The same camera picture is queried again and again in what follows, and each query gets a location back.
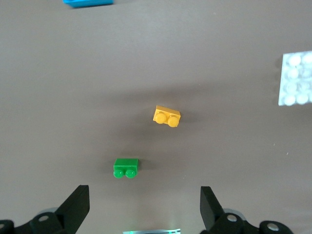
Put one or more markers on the white studded base plate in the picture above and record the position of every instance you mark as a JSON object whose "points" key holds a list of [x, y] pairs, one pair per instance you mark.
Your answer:
{"points": [[296, 78]]}

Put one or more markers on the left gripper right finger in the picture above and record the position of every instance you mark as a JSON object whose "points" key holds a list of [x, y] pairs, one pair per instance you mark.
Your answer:
{"points": [[212, 214]]}

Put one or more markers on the blue three-stud block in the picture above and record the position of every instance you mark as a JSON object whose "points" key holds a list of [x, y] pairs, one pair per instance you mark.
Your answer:
{"points": [[90, 2]]}

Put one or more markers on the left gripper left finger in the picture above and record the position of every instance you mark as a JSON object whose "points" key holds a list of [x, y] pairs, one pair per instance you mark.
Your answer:
{"points": [[73, 209]]}

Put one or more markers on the yellow two-stud block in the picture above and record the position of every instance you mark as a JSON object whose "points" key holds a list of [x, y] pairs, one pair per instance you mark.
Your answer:
{"points": [[167, 115]]}

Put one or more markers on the green two-stud block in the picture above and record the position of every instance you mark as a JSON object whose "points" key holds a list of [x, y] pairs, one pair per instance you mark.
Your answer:
{"points": [[125, 165]]}

